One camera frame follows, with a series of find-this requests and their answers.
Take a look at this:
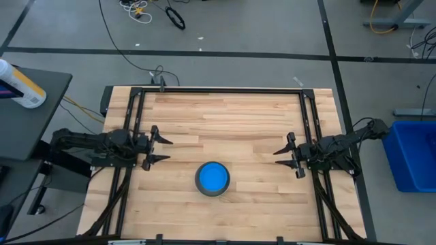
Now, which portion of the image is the black cable tangle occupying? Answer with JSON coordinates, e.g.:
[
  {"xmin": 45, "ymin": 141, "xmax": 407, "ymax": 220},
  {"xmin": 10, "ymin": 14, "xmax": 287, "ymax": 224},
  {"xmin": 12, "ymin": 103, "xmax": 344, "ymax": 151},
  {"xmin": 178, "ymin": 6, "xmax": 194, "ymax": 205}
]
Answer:
[{"xmin": 409, "ymin": 26, "xmax": 436, "ymax": 61}]

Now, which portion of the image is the black aluminium table frame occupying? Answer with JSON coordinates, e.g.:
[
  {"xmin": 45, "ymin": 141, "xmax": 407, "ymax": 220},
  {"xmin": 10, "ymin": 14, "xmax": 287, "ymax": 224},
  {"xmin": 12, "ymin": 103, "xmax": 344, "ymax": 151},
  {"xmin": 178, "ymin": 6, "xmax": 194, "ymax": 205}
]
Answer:
[{"xmin": 81, "ymin": 86, "xmax": 367, "ymax": 245}]

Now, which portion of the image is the grey bowl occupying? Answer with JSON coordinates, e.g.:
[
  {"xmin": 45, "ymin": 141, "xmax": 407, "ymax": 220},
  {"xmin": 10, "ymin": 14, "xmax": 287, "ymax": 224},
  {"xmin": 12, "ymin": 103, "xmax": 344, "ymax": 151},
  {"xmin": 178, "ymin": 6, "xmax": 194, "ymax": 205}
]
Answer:
[{"xmin": 194, "ymin": 161, "xmax": 232, "ymax": 197}]

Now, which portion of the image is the coiled black cable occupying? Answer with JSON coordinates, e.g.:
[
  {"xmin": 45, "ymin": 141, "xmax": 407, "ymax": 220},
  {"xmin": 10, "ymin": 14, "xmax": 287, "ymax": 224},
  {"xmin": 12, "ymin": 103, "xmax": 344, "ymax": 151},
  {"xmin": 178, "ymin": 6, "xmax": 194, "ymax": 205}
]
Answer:
[{"xmin": 164, "ymin": 6, "xmax": 187, "ymax": 31}]

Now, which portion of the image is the yellow floor cable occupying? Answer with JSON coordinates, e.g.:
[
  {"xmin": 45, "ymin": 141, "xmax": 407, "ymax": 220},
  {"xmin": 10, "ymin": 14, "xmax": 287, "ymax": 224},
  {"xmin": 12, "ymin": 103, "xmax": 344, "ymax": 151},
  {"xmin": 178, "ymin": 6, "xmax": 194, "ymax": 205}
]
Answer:
[{"xmin": 369, "ymin": 0, "xmax": 403, "ymax": 35}]

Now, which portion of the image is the black power box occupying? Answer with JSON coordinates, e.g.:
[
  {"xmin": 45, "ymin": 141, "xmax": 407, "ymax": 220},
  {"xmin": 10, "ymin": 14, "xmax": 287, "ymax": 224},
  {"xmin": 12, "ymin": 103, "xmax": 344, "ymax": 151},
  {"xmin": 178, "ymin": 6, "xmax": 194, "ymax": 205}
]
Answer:
[{"xmin": 99, "ymin": 84, "xmax": 115, "ymax": 117}]

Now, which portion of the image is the blue bowl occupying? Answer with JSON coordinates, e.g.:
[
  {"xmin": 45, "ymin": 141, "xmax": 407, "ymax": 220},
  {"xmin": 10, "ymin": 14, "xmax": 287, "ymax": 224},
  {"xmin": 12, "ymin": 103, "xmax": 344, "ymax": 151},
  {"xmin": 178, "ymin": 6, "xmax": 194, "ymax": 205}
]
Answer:
[{"xmin": 198, "ymin": 162, "xmax": 228, "ymax": 193}]

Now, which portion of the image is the grey desk foot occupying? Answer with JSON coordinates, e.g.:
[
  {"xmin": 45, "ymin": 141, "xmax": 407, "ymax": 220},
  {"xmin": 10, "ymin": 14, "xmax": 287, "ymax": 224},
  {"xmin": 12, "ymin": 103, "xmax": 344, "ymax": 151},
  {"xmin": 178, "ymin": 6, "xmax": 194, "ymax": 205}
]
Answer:
[
  {"xmin": 392, "ymin": 108, "xmax": 436, "ymax": 118},
  {"xmin": 362, "ymin": 0, "xmax": 433, "ymax": 30}
]

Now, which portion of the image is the dark side table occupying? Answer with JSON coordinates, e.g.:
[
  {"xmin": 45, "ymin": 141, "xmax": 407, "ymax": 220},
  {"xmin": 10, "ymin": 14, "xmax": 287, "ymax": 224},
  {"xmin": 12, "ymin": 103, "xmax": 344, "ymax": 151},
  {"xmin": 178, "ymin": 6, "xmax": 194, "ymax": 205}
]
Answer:
[{"xmin": 0, "ymin": 65, "xmax": 93, "ymax": 216}]

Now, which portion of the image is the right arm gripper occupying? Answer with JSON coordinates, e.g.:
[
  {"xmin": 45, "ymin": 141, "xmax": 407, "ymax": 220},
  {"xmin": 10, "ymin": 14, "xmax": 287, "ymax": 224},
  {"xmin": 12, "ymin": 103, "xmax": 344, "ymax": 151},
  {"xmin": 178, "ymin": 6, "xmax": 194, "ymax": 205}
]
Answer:
[{"xmin": 272, "ymin": 131, "xmax": 313, "ymax": 180}]

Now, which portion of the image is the yellow cable under table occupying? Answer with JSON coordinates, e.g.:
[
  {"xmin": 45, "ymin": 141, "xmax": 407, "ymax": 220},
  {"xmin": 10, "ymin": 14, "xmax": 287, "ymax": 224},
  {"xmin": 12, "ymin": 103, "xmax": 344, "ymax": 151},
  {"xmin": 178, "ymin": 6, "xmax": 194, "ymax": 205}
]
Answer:
[{"xmin": 62, "ymin": 95, "xmax": 106, "ymax": 125}]

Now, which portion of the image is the white cable bundle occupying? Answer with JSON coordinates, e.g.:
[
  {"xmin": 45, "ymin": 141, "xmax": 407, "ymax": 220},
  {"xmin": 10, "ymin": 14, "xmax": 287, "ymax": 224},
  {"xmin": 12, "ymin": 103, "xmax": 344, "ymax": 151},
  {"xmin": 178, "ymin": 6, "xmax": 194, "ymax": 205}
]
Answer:
[{"xmin": 119, "ymin": 0, "xmax": 153, "ymax": 25}]

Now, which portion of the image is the blue plastic bin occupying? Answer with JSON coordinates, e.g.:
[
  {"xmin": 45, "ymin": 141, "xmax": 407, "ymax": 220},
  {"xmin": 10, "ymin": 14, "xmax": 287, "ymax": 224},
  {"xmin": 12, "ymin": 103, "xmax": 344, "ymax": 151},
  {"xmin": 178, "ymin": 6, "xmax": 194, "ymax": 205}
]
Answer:
[{"xmin": 381, "ymin": 120, "xmax": 436, "ymax": 193}]

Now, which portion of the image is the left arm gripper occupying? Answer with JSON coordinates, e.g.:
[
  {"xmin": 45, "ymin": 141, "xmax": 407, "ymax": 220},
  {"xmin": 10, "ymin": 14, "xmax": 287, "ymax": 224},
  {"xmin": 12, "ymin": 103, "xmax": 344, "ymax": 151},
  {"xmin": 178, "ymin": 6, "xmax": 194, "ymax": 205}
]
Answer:
[{"xmin": 134, "ymin": 125, "xmax": 174, "ymax": 172}]

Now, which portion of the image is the white bottle yellow label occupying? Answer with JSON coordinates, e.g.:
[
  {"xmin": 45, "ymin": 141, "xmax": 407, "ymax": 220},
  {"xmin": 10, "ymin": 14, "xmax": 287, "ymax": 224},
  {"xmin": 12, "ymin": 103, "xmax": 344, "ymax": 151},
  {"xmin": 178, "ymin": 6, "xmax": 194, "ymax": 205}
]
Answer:
[{"xmin": 0, "ymin": 58, "xmax": 48, "ymax": 110}]

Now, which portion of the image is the long black floor cable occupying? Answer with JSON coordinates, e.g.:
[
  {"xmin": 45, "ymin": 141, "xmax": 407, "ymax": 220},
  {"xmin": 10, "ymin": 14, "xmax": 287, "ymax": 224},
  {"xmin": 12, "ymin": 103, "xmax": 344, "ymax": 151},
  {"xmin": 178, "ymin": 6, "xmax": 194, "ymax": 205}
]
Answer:
[{"xmin": 97, "ymin": 0, "xmax": 181, "ymax": 87}]

